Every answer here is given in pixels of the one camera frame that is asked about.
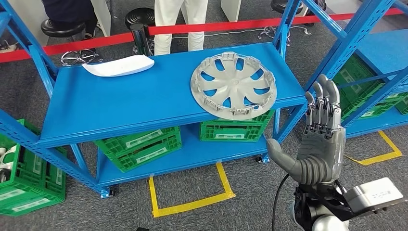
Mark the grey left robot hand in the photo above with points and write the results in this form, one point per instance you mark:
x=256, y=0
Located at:
x=143, y=229

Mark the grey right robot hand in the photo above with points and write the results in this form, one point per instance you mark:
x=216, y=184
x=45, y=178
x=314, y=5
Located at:
x=322, y=140

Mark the silver plastic wheel hubcap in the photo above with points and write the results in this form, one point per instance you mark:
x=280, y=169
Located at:
x=234, y=86

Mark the blue steel shelf rack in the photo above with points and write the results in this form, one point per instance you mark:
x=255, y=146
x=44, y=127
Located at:
x=385, y=47
x=127, y=102

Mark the white curved plastic part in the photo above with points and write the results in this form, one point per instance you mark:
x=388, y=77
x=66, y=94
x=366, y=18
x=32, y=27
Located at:
x=119, y=66

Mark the green open plastic crate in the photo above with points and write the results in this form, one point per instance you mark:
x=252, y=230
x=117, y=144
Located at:
x=32, y=178

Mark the white plastic fittings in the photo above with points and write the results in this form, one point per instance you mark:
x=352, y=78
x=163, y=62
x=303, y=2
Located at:
x=8, y=159

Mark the white desk panel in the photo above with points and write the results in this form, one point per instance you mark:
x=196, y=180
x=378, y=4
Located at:
x=102, y=16
x=28, y=19
x=231, y=9

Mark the red barrier belt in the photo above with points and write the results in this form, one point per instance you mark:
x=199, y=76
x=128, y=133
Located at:
x=95, y=43

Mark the black barrier post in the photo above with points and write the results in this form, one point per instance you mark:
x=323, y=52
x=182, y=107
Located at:
x=140, y=38

